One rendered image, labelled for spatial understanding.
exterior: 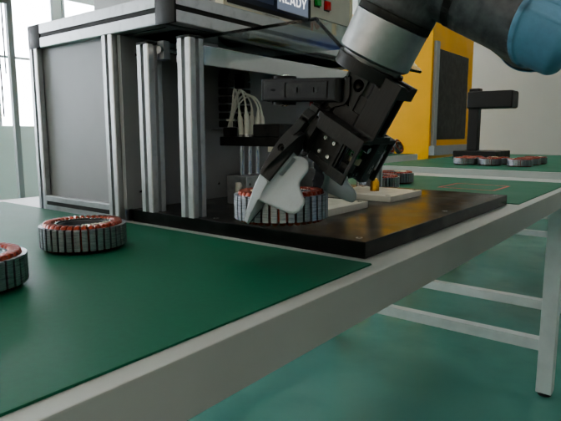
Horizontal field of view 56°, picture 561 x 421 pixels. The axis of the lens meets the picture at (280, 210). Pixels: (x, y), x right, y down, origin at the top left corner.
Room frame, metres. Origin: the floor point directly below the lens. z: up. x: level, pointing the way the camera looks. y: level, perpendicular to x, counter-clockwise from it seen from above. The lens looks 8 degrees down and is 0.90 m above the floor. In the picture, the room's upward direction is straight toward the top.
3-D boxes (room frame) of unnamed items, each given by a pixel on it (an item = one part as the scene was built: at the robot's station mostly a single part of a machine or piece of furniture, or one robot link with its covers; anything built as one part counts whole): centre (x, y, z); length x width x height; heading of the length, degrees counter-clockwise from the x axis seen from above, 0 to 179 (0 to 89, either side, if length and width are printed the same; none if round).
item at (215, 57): (1.09, -0.05, 1.03); 0.62 x 0.01 x 0.03; 142
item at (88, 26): (1.23, 0.12, 1.09); 0.68 x 0.44 x 0.05; 142
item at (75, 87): (1.02, 0.39, 0.91); 0.28 x 0.03 x 0.32; 52
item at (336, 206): (0.93, -0.05, 0.78); 0.15 x 0.15 x 0.01; 52
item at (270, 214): (0.62, 0.00, 0.82); 0.11 x 0.11 x 0.04
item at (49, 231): (0.70, 0.27, 0.77); 0.11 x 0.11 x 0.04
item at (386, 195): (1.12, -0.20, 0.78); 0.15 x 0.15 x 0.01; 52
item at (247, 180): (1.02, 0.06, 0.80); 0.07 x 0.05 x 0.06; 142
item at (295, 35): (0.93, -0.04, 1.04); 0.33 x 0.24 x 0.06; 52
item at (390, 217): (1.04, -0.12, 0.76); 0.64 x 0.47 x 0.02; 142
